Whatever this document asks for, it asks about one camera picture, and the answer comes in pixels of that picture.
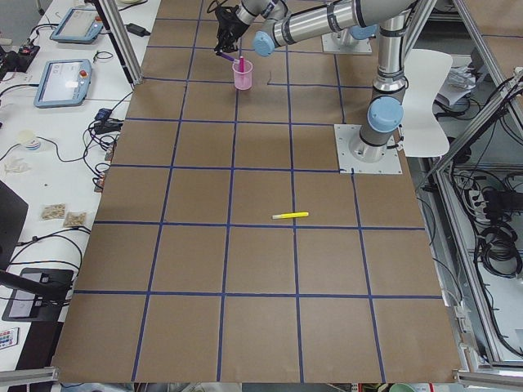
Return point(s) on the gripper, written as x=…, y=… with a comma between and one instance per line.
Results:
x=230, y=27

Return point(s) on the purple pen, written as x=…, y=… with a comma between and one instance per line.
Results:
x=226, y=57

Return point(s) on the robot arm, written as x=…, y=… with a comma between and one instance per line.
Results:
x=339, y=24
x=355, y=34

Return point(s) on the pink mesh cup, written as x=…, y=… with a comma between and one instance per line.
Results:
x=243, y=81

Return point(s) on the teach pendant near cup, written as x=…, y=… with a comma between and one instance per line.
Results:
x=64, y=83

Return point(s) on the black power adapter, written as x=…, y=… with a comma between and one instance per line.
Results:
x=137, y=30

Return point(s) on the teach pendant far side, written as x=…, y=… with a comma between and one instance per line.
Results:
x=79, y=25

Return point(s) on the yellow pen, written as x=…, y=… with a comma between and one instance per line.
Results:
x=290, y=215

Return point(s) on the white chair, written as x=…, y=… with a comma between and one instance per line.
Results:
x=426, y=71

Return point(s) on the black tablet device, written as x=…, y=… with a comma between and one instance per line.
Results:
x=38, y=295

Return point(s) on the remote control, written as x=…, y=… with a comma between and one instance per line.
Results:
x=9, y=338

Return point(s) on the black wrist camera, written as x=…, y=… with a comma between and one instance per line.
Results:
x=226, y=17

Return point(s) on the aluminium frame post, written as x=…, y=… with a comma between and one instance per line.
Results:
x=114, y=26

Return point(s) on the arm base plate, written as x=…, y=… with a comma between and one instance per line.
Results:
x=331, y=44
x=355, y=157

